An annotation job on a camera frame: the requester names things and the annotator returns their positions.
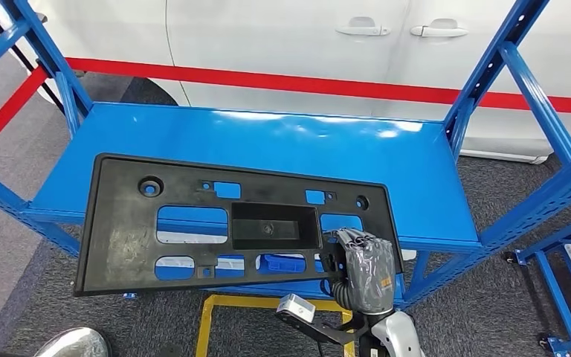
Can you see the blue metal shelf rack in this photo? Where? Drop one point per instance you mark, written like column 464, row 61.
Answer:
column 266, row 143

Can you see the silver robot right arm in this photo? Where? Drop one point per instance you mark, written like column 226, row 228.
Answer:
column 399, row 335

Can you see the blue wheeled shelf rack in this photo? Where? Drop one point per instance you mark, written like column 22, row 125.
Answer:
column 556, row 295

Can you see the black camera bracket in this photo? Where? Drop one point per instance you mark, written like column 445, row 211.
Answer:
column 325, row 332

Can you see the white car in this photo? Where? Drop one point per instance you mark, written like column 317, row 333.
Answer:
column 275, row 39

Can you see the yellow floor tape square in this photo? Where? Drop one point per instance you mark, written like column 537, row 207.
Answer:
column 246, row 301

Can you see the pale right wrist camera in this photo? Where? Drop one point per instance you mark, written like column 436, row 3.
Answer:
column 296, row 308

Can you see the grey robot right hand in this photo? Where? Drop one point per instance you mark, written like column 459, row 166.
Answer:
column 371, row 271

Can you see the chrome stanchion post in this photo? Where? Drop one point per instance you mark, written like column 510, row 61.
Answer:
column 71, row 344

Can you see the red barrier belt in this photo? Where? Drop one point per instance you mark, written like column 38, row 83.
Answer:
column 4, row 114
column 266, row 80

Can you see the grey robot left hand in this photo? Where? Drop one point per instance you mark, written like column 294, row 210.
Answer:
column 169, row 352

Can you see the black stanchion pole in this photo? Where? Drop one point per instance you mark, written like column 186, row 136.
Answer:
column 0, row 32

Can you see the black plastic plate bracket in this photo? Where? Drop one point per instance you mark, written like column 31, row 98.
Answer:
column 118, row 236

